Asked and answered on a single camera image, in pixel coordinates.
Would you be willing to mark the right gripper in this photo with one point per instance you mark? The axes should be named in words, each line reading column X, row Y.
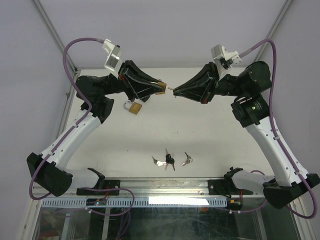
column 202, row 87

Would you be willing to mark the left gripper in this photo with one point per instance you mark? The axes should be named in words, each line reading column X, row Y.
column 130, row 74

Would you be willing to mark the small brass padlock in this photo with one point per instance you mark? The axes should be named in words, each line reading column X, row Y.
column 163, row 87

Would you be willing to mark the medium brass padlock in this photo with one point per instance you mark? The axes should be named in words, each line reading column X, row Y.
column 132, row 107

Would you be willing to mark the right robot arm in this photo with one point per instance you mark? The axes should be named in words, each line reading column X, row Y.
column 289, row 180

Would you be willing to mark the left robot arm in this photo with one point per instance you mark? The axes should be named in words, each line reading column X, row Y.
column 49, row 168

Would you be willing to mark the right silver key set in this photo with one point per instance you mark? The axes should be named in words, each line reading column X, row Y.
column 188, row 160

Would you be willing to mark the silver key set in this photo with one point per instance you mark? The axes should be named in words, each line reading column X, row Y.
column 188, row 160
column 159, row 163

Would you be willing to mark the black headed key set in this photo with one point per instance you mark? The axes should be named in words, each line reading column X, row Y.
column 169, row 160

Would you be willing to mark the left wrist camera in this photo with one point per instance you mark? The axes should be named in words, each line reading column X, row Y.
column 113, row 61

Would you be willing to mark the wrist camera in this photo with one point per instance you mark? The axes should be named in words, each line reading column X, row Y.
column 113, row 61
column 224, row 60

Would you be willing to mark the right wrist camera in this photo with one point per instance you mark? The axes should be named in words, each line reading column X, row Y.
column 224, row 60

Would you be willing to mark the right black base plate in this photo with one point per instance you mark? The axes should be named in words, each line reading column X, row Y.
column 222, row 187

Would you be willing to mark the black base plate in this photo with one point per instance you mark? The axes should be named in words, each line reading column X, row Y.
column 109, row 187
column 222, row 187

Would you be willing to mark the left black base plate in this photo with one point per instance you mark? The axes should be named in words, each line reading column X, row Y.
column 109, row 187

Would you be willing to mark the aluminium mounting rail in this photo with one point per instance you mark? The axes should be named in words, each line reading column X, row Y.
column 129, row 187

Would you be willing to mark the white slotted cable duct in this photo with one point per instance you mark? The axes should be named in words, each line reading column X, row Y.
column 138, row 202

